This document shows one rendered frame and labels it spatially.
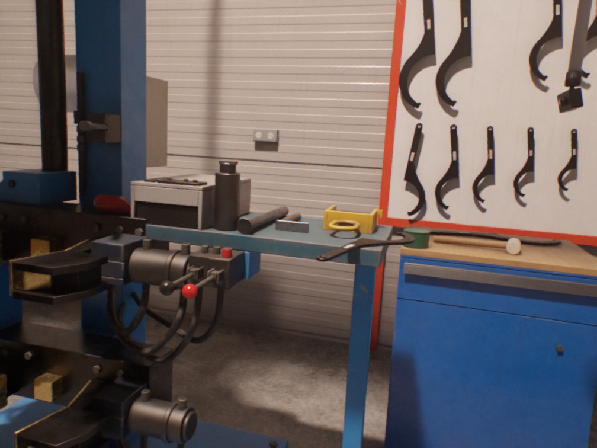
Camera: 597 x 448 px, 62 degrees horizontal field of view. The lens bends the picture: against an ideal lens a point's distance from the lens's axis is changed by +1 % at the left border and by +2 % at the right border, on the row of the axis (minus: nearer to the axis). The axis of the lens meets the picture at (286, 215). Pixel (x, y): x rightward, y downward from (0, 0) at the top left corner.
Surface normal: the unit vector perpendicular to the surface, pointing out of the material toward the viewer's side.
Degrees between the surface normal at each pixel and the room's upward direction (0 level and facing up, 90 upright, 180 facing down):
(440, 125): 90
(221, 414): 0
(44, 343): 0
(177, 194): 90
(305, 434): 0
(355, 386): 90
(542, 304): 90
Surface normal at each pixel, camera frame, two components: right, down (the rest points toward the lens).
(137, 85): 0.96, 0.09
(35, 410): 0.05, -0.99
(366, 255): -0.29, 0.14
